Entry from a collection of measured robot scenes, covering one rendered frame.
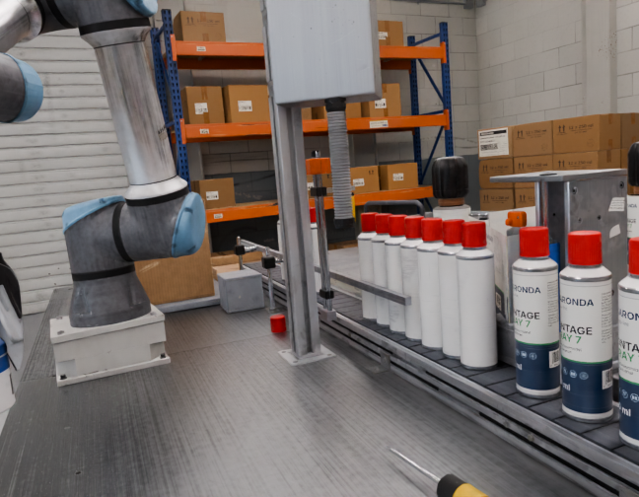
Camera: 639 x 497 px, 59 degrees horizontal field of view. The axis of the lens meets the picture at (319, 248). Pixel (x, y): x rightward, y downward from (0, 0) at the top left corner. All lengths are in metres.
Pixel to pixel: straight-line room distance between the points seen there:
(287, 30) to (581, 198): 0.52
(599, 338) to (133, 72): 0.80
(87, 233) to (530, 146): 3.94
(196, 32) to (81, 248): 3.98
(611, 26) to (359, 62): 5.25
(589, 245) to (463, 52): 6.69
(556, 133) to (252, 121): 2.43
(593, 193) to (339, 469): 0.45
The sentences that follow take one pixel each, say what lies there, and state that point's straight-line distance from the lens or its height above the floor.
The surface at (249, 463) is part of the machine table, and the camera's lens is 0.73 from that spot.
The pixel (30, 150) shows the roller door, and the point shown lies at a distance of 5.33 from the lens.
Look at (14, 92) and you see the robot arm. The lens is 0.72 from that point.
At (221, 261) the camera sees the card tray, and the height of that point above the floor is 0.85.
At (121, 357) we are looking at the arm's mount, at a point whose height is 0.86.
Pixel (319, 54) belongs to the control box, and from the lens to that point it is 0.96.
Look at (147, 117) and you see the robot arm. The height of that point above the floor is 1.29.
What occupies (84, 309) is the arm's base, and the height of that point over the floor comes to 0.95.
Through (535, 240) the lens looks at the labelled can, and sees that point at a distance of 0.70.
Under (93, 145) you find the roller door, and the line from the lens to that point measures 5.35.
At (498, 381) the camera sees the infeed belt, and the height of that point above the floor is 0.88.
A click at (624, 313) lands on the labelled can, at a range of 0.62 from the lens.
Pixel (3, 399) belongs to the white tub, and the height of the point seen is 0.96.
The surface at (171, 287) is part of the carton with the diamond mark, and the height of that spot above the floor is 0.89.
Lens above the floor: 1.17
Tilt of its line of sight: 8 degrees down
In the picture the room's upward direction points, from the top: 5 degrees counter-clockwise
